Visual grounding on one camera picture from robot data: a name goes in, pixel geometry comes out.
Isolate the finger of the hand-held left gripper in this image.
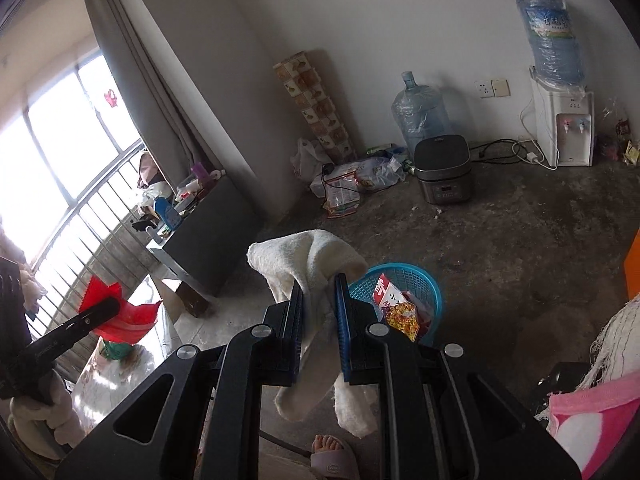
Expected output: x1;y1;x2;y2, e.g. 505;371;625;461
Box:
16;296;122;377

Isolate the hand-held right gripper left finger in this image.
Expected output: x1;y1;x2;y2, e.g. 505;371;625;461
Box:
55;280;306;480

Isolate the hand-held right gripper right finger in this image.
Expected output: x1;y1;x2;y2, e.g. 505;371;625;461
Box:
333;273;582;480

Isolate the yellow patterned snack packet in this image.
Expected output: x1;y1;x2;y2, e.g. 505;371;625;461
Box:
382;300;422;344

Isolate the white towel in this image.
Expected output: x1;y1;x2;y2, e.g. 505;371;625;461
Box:
247;229;382;438

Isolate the blue plastic mesh basket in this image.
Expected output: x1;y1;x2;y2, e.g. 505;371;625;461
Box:
348;262;444;347

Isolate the white red snack packet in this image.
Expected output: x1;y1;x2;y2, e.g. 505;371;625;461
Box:
372;272;402;312

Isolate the metal window railing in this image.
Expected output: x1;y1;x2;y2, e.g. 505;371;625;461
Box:
25;139;157;342

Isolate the person's foot in slipper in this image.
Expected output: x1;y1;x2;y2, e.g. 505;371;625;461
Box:
309;433;362;480

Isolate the dark grey cabinet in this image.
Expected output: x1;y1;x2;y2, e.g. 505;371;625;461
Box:
146;174;267;318

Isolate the red-trim snack packet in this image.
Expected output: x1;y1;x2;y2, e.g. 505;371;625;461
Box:
322;170;362;219

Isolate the blue detergent bottle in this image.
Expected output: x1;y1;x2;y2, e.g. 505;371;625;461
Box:
153;197;184;231

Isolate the clear plastic bag of wrappers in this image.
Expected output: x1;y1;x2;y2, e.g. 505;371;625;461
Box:
310;155;407;196

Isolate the white plastic bag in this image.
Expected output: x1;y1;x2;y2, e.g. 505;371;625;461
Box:
290;137;327;182

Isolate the large glass window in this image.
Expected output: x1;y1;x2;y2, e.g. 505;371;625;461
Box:
0;50;147;262

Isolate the grey rice cooker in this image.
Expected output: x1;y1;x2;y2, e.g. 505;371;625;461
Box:
413;134;474;205

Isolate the tall patterned cardboard box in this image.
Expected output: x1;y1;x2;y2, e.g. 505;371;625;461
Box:
272;49;359;162

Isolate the empty blue water jug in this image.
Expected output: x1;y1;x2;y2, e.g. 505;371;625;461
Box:
390;70;454;152

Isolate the pink printed cloth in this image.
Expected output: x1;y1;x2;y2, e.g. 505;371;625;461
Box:
546;384;640;480

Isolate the white frayed cloth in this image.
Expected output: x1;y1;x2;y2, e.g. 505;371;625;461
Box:
574;294;640;397

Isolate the grey curtain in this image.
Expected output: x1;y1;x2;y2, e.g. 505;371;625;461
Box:
80;0;252;177

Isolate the orange object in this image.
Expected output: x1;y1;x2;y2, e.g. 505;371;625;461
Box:
623;229;640;292

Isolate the white water dispenser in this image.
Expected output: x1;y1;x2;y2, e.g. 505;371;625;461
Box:
529;65;597;169

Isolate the clear bag of small items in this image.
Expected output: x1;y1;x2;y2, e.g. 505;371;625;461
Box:
597;104;640;167

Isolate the full blue water jug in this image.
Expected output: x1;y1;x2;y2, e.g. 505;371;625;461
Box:
515;0;587;92

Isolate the black power cable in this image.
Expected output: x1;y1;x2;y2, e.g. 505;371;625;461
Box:
469;137;552;167

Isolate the white wall socket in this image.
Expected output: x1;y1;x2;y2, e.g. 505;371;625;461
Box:
474;78;510;99

